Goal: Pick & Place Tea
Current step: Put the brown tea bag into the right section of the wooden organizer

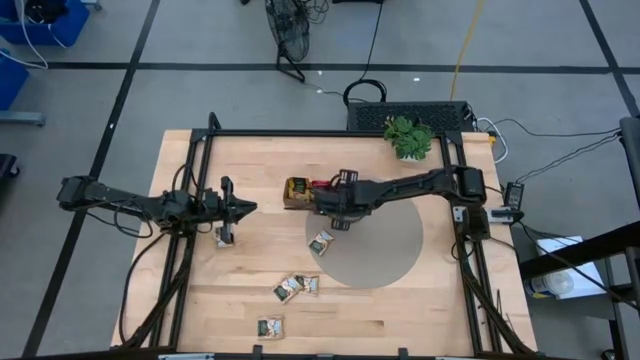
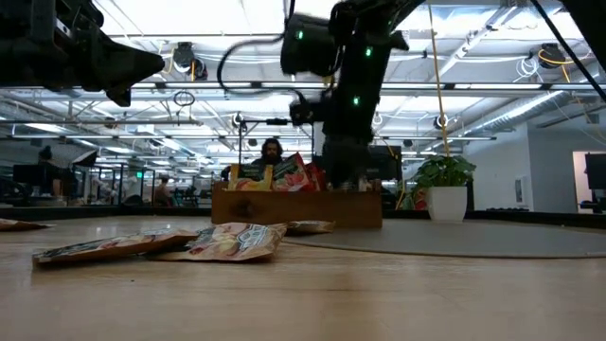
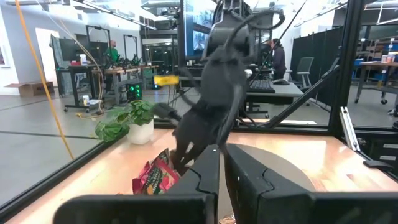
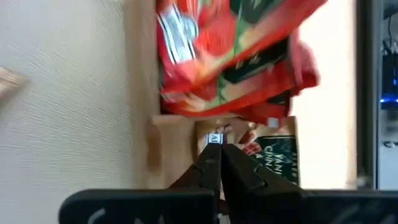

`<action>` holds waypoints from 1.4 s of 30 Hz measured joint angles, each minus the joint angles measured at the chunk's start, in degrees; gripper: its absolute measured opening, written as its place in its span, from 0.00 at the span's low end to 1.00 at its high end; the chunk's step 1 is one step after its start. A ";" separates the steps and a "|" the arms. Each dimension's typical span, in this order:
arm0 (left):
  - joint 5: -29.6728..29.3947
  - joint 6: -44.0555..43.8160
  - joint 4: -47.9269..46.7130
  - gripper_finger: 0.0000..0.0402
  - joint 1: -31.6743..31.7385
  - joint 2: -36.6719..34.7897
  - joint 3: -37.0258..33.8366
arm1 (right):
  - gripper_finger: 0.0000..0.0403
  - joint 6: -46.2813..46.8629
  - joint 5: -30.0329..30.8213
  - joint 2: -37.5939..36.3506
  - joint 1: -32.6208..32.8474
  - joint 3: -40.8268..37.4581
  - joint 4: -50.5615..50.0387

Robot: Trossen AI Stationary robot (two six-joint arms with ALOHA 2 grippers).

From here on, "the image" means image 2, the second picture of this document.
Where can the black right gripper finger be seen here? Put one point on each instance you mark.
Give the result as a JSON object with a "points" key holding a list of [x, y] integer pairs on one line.
{"points": [[348, 163]]}

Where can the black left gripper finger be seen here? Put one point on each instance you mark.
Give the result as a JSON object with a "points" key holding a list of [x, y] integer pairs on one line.
{"points": [[122, 98], [118, 64]]}

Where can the red tea packet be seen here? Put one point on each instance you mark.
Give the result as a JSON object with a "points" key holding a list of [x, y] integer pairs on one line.
{"points": [[291, 177], [317, 179]]}

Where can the brown wooden tea box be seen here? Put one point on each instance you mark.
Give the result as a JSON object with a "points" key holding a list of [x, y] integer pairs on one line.
{"points": [[298, 208]]}

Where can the yellow mango tea packet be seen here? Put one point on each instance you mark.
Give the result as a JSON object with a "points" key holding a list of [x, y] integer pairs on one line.
{"points": [[251, 184]]}

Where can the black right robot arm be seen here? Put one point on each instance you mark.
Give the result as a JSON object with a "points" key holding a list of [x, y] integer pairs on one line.
{"points": [[364, 71]]}

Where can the tan tea packet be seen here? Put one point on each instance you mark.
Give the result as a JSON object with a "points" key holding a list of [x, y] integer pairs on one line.
{"points": [[312, 227]]}

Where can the vanilla cinnamon apple tea packet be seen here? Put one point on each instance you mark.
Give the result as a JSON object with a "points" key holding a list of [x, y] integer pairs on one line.
{"points": [[227, 244]]}

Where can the green label tea packet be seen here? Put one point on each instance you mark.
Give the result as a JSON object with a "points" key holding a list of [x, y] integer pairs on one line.
{"points": [[109, 247]]}

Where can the pale tea packet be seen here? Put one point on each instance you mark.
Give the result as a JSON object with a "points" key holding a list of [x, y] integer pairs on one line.
{"points": [[19, 225]]}

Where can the person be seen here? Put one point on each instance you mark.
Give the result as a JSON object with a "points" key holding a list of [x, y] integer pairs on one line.
{"points": [[164, 192], [271, 149], [47, 175]]}

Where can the green plant in white pot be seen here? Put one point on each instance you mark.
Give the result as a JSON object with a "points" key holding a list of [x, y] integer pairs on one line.
{"points": [[445, 203]]}

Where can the grey round mat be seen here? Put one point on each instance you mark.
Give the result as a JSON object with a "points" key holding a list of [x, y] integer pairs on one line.
{"points": [[450, 239]]}

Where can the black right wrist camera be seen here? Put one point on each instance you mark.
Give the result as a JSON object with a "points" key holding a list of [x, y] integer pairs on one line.
{"points": [[305, 113]]}

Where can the black frame stand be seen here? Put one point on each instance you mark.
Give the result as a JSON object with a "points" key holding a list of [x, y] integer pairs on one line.
{"points": [[277, 121]]}

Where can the black table edge rail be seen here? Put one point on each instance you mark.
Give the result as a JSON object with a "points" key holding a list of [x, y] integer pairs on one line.
{"points": [[521, 217]]}

